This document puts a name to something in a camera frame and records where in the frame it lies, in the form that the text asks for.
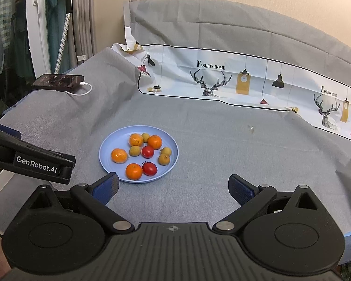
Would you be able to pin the blue plate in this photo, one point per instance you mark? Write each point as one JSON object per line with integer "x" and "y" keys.
{"x": 114, "y": 140}

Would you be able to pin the teal curtain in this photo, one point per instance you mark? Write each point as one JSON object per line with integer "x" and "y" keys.
{"x": 54, "y": 35}

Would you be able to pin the plastic-wrapped orange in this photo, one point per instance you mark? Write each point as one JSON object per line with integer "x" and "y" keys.
{"x": 136, "y": 140}
{"x": 119, "y": 155}

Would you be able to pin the grey curtain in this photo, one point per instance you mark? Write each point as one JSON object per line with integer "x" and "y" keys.
{"x": 83, "y": 20}

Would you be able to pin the white printed cloth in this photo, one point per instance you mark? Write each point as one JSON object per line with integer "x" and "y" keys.
{"x": 178, "y": 76}

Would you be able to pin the yellow longan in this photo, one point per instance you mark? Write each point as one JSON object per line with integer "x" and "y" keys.
{"x": 134, "y": 151}
{"x": 163, "y": 159}
{"x": 146, "y": 137}
{"x": 166, "y": 151}

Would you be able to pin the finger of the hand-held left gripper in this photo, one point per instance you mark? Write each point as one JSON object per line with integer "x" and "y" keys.
{"x": 8, "y": 131}

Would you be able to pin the white door frame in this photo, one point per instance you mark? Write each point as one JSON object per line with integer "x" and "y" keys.
{"x": 39, "y": 35}

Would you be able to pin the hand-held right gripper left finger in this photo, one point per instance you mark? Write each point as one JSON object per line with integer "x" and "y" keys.
{"x": 108, "y": 186}

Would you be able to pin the clear plastic scrap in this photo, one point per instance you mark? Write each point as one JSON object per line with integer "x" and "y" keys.
{"x": 251, "y": 128}

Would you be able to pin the red cherry tomato with stem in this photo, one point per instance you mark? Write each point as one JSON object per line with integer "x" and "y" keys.
{"x": 149, "y": 169}

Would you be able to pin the black smartphone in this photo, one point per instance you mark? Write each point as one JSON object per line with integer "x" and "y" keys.
{"x": 58, "y": 82}

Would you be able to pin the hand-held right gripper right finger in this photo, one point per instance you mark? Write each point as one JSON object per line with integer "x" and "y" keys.
{"x": 241, "y": 189}

